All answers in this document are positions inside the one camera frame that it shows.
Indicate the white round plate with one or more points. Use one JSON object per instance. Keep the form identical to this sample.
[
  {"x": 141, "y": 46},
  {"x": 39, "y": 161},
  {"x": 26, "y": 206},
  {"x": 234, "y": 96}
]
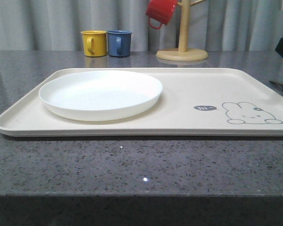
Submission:
[{"x": 101, "y": 95}]

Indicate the silver fork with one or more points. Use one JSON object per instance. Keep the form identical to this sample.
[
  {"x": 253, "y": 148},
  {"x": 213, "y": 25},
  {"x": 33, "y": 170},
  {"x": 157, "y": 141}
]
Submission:
[{"x": 276, "y": 82}]

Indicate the red mug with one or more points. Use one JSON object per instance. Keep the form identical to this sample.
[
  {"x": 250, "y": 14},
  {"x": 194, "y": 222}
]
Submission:
[{"x": 161, "y": 11}]

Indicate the wooden mug tree stand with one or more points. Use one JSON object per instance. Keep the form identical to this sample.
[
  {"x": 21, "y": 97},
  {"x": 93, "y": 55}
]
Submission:
[{"x": 183, "y": 53}]

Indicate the yellow mug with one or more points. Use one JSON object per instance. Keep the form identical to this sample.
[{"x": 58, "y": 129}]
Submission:
[{"x": 94, "y": 43}]

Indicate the blue mug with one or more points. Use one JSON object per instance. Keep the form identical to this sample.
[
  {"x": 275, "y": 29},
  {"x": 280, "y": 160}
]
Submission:
[{"x": 119, "y": 43}]

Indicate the cream rabbit serving tray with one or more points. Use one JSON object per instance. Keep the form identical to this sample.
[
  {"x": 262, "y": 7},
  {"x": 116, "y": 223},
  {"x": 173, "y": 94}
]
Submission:
[{"x": 194, "y": 102}]

